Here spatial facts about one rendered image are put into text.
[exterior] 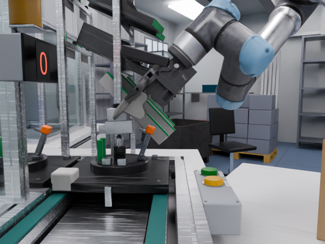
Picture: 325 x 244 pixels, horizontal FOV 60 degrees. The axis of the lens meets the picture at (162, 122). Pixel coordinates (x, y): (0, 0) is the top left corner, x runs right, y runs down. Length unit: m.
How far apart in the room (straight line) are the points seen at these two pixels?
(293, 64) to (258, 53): 6.35
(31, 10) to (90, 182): 0.33
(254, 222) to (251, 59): 0.36
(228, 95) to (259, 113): 4.10
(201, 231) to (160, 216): 0.10
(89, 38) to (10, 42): 0.50
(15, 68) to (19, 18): 0.09
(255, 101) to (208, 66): 2.87
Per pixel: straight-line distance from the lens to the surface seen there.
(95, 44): 0.94
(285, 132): 6.99
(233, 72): 0.64
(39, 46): 0.52
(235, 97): 0.70
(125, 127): 0.66
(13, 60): 0.48
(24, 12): 0.53
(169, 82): 0.63
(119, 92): 0.87
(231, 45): 0.62
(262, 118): 4.80
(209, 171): 0.67
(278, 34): 0.86
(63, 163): 0.78
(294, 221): 0.75
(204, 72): 7.44
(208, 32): 0.65
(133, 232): 0.52
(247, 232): 0.66
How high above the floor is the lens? 1.16
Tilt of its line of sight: 6 degrees down
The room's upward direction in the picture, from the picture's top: straight up
